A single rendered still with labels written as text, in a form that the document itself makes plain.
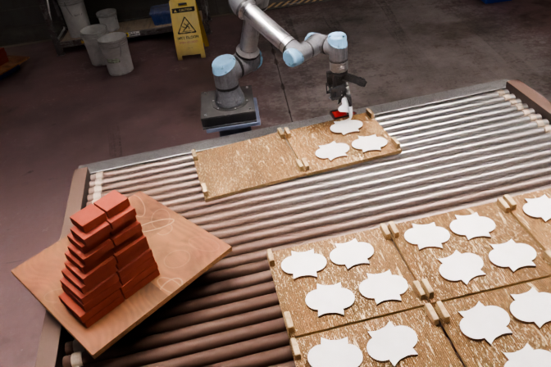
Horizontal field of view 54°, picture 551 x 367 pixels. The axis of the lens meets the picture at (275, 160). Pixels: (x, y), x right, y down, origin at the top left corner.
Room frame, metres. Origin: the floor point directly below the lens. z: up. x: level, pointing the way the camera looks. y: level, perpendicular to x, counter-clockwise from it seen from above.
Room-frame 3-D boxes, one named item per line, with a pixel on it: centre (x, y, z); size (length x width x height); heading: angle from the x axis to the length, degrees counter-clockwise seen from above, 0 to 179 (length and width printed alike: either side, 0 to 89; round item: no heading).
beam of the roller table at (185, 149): (2.14, -0.15, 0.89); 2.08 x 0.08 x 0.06; 97
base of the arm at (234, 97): (2.43, 0.19, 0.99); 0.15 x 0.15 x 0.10
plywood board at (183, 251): (1.26, 0.53, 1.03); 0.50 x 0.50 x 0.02; 43
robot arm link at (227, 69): (2.42, 0.18, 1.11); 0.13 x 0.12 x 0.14; 129
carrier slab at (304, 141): (1.93, -0.29, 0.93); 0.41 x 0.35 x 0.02; 100
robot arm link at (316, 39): (2.08, -0.23, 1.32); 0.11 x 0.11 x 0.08; 39
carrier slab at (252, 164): (1.86, 0.12, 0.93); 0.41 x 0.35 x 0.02; 102
